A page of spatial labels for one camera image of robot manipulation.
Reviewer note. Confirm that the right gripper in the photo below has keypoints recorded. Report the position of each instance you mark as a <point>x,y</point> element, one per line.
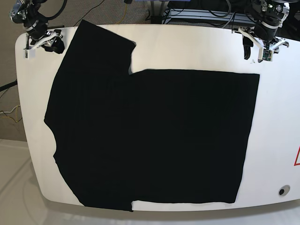
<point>38,30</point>

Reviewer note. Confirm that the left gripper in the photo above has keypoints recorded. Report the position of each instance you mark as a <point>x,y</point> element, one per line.
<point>265,32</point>

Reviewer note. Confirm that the black T-shirt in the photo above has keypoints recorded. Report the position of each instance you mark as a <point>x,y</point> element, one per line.
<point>161,136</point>

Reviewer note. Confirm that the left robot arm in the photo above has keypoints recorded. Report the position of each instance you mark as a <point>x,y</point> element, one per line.
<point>268,16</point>

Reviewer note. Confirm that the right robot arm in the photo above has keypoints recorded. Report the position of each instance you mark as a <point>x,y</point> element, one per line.
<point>26,12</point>

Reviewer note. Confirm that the red triangle sticker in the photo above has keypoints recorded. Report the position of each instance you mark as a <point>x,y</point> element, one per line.
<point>297,160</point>

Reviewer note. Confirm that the table grommet hole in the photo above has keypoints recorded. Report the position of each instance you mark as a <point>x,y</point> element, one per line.
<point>284,190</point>

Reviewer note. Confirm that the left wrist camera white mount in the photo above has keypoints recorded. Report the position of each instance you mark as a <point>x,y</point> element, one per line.
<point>264,48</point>

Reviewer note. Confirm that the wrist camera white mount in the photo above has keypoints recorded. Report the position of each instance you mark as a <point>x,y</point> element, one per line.
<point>264,48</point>
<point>31,45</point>

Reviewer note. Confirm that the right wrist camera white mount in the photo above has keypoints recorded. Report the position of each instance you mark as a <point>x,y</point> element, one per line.
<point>31,45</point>

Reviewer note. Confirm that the aluminium frame rail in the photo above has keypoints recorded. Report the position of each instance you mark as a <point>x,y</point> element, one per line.
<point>195,14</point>

